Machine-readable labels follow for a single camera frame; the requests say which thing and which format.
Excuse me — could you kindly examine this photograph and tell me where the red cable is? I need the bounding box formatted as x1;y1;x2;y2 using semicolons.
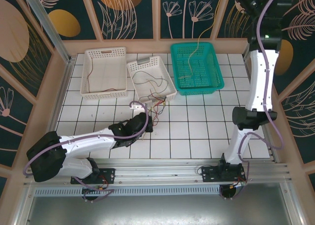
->
87;58;119;93
145;93;168;124

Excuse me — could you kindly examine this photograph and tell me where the yellow cable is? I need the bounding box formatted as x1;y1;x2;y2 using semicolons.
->
178;0;223;81
139;81;170;105

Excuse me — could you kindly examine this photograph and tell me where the small white grey-handled basket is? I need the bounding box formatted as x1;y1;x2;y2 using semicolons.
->
126;56;177;104

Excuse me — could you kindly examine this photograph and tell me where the teal plastic basket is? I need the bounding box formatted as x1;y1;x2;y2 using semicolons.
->
170;42;225;96

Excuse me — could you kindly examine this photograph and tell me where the large white plastic basket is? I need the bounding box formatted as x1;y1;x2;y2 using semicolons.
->
80;46;128;100

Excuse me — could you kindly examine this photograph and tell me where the grey metal sheet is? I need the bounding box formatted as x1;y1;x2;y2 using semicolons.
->
24;195;300;225

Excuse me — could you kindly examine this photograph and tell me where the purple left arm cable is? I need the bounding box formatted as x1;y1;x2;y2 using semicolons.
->
23;100;150;202

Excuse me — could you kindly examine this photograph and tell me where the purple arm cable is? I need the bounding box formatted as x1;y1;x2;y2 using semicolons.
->
23;100;150;202
220;0;285;201

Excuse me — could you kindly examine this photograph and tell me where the aluminium corner post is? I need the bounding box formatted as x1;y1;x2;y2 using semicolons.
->
243;39;253;61
19;0;72;64

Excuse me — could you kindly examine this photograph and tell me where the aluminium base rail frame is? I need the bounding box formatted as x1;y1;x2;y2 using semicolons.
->
23;158;293;186

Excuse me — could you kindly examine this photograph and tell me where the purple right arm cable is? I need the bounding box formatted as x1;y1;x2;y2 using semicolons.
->
220;0;285;201

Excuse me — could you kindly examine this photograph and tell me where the grey slotted cable duct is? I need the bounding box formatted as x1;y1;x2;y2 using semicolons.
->
34;187;223;196

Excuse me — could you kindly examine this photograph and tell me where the aluminium side rail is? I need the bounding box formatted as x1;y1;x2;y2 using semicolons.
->
243;59;280;161
44;57;74;161

